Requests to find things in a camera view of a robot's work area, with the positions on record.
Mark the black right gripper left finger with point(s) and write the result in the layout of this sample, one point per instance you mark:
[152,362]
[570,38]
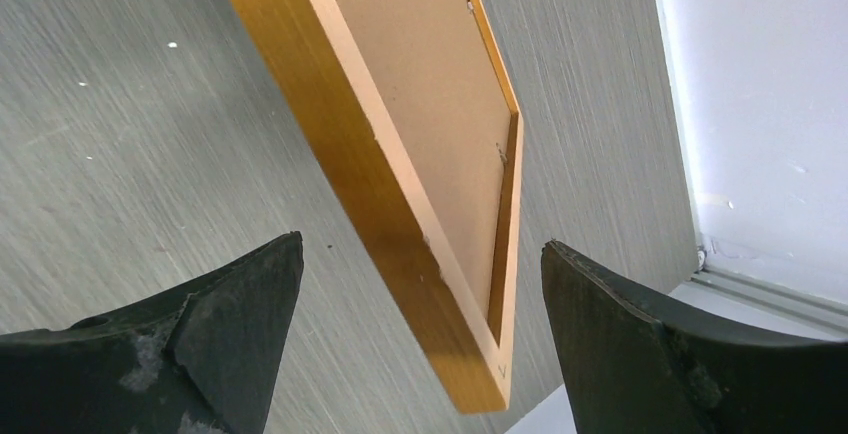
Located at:
[200,357]

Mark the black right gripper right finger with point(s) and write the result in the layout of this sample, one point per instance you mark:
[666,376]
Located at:
[634,360]

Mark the brown cardboard backing board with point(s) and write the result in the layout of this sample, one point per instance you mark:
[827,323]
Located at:
[435,76]

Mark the wooden picture frame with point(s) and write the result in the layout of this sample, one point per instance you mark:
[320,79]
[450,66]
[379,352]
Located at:
[314,59]

